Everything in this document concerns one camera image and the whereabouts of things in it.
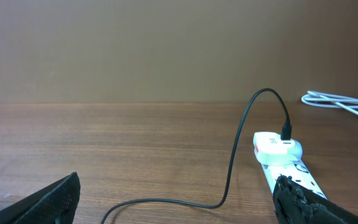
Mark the white USB charger adapter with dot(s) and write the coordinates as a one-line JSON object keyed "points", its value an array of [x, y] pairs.
{"points": [[271, 150]]}

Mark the white power strip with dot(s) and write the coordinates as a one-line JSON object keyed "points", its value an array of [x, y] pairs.
{"points": [[299, 173]]}

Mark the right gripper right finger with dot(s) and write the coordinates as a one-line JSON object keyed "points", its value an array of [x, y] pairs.
{"points": [[294, 204]]}

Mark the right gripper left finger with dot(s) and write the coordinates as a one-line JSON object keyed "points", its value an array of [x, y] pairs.
{"points": [[54, 204]]}

